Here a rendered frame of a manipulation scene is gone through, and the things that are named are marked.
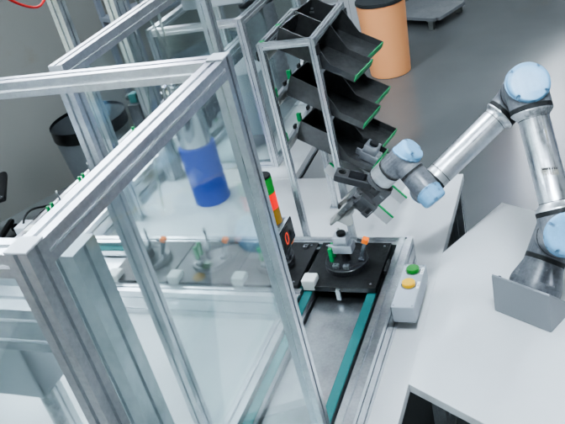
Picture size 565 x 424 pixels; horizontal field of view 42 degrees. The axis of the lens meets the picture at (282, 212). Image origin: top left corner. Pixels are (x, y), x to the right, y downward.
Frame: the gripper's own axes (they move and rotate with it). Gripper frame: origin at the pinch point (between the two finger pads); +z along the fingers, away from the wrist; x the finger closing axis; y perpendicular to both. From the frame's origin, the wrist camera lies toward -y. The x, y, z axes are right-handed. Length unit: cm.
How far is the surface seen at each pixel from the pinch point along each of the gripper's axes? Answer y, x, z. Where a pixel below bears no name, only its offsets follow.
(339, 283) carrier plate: 14.9, -10.0, 12.4
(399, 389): 39, -42, 2
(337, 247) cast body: 8.2, -2.3, 8.0
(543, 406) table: 64, -43, -26
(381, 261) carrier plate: 22.1, 1.8, 4.4
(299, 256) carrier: 3.0, 3.7, 25.8
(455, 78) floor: 68, 377, 99
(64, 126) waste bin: -139, 203, 241
